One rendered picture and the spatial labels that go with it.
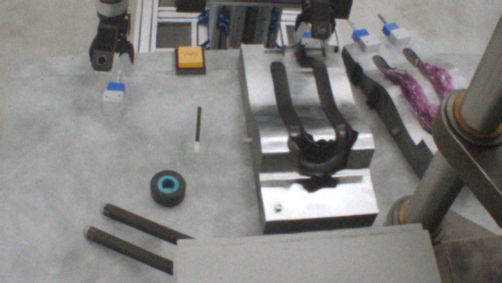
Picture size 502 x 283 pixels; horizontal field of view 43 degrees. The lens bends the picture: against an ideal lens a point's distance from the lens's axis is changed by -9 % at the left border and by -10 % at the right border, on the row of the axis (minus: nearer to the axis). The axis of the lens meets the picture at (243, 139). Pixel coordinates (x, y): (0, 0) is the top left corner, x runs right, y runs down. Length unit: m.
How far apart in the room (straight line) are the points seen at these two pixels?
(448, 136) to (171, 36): 2.03
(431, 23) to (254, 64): 1.86
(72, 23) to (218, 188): 1.72
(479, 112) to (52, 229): 1.03
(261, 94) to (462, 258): 0.81
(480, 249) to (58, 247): 0.91
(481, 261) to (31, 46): 2.42
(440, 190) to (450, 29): 2.59
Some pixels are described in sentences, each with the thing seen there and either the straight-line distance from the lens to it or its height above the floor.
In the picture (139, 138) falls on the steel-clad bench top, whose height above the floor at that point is 0.80.
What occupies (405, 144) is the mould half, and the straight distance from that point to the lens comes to 1.73.
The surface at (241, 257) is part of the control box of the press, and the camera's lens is 0.74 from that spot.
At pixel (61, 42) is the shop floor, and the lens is 3.06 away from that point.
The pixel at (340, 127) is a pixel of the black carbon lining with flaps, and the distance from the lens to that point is 1.60.
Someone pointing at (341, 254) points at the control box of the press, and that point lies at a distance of 0.76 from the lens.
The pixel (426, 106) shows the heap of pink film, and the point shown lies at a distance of 1.74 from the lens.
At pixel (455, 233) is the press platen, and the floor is 1.29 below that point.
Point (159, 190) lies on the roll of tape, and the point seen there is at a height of 0.83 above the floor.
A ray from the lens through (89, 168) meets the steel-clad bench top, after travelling 1.62.
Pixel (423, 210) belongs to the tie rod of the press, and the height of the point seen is 1.36.
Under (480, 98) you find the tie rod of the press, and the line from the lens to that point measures 0.79.
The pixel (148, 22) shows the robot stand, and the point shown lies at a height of 0.23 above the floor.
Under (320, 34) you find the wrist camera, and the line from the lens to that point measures 1.72.
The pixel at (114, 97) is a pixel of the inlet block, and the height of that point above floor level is 0.85.
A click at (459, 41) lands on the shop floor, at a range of 3.43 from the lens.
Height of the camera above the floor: 2.12
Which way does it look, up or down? 52 degrees down
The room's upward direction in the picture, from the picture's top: 10 degrees clockwise
